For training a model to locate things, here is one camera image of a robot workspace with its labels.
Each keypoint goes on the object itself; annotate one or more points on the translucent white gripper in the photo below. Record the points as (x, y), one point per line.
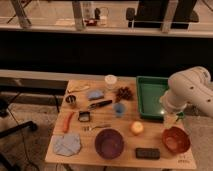
(172, 119)

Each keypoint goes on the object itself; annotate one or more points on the silver fork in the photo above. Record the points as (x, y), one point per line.
(90, 128)

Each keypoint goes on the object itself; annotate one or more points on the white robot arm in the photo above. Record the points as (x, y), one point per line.
(193, 86)

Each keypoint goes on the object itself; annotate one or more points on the green plastic tray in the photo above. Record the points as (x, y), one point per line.
(149, 91)

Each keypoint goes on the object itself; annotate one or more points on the orange-red bowl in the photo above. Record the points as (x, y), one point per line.
(176, 140)

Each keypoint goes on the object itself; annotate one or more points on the yellow apple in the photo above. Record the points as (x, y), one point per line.
(136, 127)

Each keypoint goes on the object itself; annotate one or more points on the black rectangular block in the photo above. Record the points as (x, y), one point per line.
(147, 153)

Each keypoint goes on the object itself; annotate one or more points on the blue plastic cup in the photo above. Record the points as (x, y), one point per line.
(119, 109)

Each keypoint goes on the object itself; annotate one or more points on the brown pine cone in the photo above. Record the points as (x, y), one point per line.
(124, 93)

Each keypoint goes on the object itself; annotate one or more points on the purple bowl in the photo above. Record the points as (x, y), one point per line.
(109, 144)

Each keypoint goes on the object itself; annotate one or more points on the small metal cup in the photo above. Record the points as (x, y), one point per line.
(71, 100)

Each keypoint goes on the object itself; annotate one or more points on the orange carrot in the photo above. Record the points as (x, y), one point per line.
(67, 122)

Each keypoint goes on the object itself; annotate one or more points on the yellow banana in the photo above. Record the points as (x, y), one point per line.
(78, 89)

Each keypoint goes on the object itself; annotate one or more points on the blue-grey cloth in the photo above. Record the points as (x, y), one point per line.
(67, 145)

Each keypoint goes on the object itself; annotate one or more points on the black office chair base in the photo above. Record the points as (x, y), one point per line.
(4, 111)

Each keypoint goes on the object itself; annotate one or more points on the black handled tool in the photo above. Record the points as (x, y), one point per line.
(99, 104)

